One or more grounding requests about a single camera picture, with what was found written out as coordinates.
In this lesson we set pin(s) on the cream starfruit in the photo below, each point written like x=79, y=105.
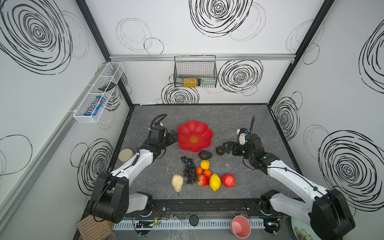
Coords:
x=177, y=182

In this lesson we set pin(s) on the red apple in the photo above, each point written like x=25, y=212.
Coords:
x=228, y=180

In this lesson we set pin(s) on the black round knob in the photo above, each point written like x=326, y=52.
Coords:
x=193, y=220

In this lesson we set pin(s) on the small orange tangerine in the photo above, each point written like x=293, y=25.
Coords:
x=199, y=171
x=207, y=173

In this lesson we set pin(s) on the white wire shelf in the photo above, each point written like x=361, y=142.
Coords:
x=107, y=73

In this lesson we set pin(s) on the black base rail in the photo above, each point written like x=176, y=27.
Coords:
x=212, y=207

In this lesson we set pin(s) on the dark grape bunch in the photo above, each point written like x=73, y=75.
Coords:
x=190, y=170

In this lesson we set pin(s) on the yellow box in basket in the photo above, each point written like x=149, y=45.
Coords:
x=191, y=82

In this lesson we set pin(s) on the dark avocado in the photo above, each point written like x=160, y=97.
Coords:
x=205, y=155

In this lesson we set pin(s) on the black remote control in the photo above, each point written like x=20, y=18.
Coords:
x=107, y=87

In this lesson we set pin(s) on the dark mangosteen with green leaves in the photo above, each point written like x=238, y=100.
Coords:
x=220, y=150

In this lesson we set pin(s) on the beige round container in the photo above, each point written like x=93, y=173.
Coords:
x=125, y=155

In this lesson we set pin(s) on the green bottle in basket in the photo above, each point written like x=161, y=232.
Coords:
x=208, y=82

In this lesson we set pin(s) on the pink cup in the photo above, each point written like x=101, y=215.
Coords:
x=241, y=227

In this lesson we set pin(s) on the yellow lemon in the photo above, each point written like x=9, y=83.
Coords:
x=215, y=182

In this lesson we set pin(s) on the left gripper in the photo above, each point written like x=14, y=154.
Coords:
x=169, y=137

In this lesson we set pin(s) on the blue candy packet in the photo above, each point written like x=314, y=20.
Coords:
x=95, y=106

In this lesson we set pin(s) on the brown woven mat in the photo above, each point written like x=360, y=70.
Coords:
x=95, y=229

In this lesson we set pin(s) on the red flower fruit bowl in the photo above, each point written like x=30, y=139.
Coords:
x=194, y=136

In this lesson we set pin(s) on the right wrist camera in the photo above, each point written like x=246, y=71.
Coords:
x=241, y=138

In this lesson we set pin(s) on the green floral plate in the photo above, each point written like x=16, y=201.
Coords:
x=301, y=230

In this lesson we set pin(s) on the white slotted cable duct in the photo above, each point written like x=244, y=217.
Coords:
x=129, y=225

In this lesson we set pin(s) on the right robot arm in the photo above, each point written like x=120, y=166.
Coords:
x=326, y=211

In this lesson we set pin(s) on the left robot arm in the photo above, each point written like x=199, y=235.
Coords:
x=111, y=199

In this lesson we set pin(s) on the black wire basket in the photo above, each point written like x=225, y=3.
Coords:
x=193, y=66

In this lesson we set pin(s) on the small yellow fruit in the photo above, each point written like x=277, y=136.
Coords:
x=205, y=164

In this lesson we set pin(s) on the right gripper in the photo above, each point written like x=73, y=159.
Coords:
x=235, y=148

